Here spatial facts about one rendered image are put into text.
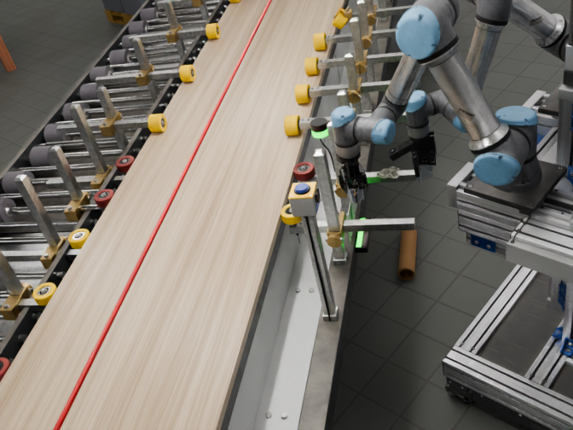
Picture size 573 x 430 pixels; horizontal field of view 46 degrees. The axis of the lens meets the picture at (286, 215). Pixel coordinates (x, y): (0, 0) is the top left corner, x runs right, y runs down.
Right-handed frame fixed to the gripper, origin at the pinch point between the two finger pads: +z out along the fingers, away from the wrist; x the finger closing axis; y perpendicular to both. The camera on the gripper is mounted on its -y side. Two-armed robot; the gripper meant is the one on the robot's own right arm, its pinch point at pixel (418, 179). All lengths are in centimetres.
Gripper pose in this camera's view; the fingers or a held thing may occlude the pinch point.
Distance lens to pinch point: 251.9
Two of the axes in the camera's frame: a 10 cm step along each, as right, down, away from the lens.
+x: 1.8, -6.4, 7.5
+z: 2.1, 7.7, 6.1
